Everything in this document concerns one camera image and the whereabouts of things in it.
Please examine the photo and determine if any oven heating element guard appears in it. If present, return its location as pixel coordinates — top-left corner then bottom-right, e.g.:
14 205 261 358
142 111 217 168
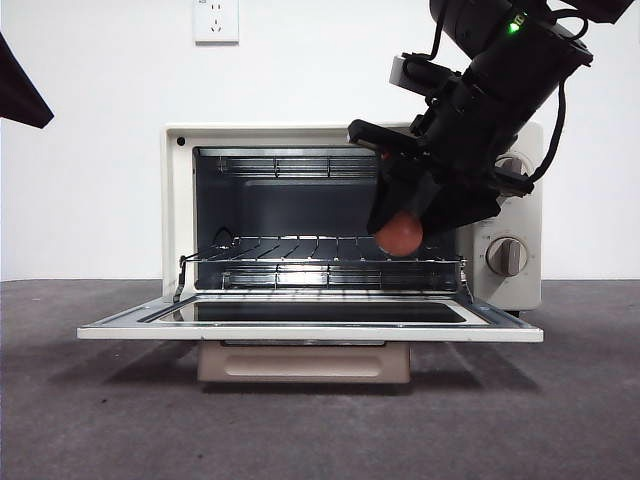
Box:
217 155 380 179
219 264 437 290

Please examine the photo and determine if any glass oven door with handle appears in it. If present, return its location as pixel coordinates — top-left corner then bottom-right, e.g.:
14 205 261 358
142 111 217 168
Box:
77 294 545 385

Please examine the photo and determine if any cream Toshiba toaster oven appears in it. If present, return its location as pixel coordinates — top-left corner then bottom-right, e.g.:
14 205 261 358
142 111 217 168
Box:
162 122 544 317

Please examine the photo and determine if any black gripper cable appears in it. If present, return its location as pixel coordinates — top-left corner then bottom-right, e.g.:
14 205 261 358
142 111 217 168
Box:
529 79 570 184

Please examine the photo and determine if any cream oven temperature knob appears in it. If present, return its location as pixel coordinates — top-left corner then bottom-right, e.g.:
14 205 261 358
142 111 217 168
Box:
494 155 534 177

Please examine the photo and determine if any white wall power socket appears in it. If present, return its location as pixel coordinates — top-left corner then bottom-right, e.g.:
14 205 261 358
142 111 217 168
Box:
193 0 240 46

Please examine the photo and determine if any metal wire oven rack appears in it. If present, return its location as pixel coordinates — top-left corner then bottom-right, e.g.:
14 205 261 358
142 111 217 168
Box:
179 234 469 265

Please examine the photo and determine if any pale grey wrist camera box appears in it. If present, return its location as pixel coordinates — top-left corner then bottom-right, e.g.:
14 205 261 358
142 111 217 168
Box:
388 53 421 92

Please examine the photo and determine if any brown egg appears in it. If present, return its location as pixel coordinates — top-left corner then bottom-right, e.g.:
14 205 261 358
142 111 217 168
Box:
374 212 424 257

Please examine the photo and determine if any cream oven timer knob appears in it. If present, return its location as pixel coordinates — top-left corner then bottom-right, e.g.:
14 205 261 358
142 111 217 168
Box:
486 237 528 277

